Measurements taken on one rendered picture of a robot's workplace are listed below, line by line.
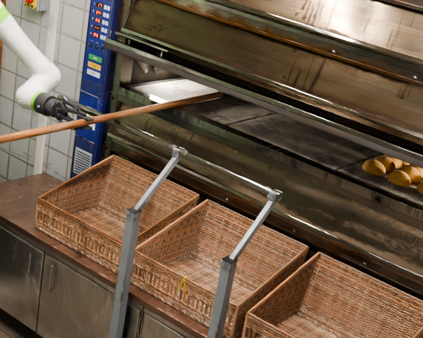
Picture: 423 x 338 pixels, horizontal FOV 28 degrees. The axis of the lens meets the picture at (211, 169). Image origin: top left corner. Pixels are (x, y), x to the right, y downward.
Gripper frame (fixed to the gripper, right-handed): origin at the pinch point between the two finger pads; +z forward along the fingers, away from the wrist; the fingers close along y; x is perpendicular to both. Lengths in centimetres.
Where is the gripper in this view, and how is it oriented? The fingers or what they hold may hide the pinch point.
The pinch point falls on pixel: (84, 121)
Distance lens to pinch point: 347.3
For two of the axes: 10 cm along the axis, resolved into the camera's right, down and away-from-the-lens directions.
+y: -1.6, 9.2, 3.5
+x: -6.1, 1.9, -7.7
